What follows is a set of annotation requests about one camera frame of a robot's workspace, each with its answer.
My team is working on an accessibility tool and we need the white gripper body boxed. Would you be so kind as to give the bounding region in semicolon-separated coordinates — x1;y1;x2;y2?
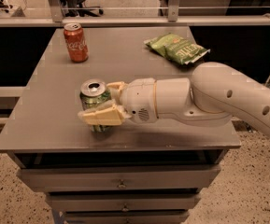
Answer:
120;78;157;123

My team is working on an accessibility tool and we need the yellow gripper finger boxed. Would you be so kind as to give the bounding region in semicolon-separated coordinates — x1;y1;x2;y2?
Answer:
107;81;127;98
78;99;131;126

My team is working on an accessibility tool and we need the green soda can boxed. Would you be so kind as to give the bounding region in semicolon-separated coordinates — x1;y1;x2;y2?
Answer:
79;78;112;133

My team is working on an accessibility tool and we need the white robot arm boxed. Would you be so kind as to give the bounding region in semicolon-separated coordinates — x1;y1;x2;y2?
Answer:
78;62;270;138

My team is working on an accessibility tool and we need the red coke can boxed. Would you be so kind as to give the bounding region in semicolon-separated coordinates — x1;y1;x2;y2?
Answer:
64;23;89;63

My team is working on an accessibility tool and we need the green chip bag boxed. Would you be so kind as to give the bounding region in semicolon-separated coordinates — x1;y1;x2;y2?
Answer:
144;33;209;65

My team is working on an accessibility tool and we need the grey drawer cabinet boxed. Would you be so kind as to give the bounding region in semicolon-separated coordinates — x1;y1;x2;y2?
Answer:
0;26;242;224

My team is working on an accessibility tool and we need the grey metal railing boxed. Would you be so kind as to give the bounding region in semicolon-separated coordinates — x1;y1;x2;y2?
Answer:
0;0;270;27

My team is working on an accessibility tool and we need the middle grey drawer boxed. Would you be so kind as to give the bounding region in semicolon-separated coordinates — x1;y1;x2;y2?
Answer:
47;193;201;212

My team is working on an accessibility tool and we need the grey drawer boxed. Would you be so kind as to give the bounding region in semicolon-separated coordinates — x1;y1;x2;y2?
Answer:
64;210;189;224
17;165;220;192
47;193;201;212

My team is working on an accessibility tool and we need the top grey drawer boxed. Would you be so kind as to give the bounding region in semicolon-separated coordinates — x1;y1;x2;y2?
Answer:
17;165;220;192

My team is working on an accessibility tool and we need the bottom grey drawer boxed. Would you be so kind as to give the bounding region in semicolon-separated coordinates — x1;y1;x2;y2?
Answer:
64;210;189;224

